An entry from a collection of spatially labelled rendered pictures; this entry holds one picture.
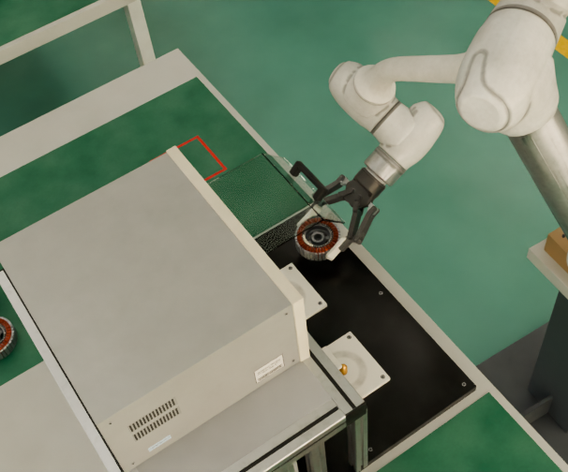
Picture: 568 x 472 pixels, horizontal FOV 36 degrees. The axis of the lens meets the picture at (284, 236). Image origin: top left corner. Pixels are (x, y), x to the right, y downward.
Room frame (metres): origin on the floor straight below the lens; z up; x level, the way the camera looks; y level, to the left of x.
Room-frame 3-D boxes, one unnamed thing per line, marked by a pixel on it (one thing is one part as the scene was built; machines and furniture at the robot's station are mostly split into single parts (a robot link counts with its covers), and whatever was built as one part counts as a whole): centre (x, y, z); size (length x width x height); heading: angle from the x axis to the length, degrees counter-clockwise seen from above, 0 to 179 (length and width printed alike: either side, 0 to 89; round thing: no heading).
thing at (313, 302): (1.13, 0.02, 0.78); 0.15 x 0.15 x 0.01; 28
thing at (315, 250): (1.26, -0.08, 0.83); 0.11 x 0.11 x 0.04
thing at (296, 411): (0.88, 0.25, 1.09); 0.68 x 0.44 x 0.05; 28
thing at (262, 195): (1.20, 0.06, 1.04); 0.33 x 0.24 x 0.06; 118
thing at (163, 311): (0.89, 0.26, 1.22); 0.44 x 0.39 x 0.20; 28
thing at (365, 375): (0.92, -0.09, 0.78); 0.15 x 0.15 x 0.01; 28
